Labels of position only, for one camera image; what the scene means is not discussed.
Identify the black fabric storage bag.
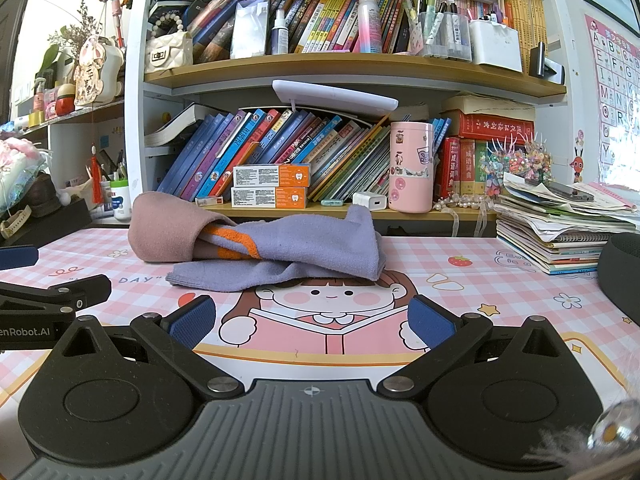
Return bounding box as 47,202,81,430
597,233,640,324

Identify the stack of papers and notebooks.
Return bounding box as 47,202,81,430
494,174,639,275

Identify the purple pink orange sweater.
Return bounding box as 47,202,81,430
128,192,385,292

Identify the red thick dictionary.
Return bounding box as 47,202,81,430
458,113,535,144

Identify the white quilted mini handbag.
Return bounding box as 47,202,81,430
144,12,193,74

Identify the alphabet wall poster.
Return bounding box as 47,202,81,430
585,15,639,191

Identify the orange toothpaste box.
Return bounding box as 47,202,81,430
231,186,307,209
233,164,310,188

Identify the small white spray bottle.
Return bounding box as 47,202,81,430
270,9,288,55

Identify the clear pen holder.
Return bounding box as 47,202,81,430
422,12,472,62

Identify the lower orange toothpaste box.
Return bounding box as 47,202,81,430
231,186,307,209

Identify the wooden white bookshelf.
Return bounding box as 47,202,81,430
125,0,566,197

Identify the pink checked cartoon desk mat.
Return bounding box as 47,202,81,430
1,229,639,479

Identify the white storage box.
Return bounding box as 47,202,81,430
469,20,522,73

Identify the pink gradient bottle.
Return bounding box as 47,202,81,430
358,0,382,53

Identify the white charger cube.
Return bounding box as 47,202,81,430
352,192,387,211

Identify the upper orange toothpaste box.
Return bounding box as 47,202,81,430
233,164,310,188

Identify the white green-lid pen jar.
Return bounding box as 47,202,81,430
111,179,131,222

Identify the colourful bead ornament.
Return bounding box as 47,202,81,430
480,139,552,197

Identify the pink sticker tumbler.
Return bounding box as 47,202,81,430
388,122,434,214

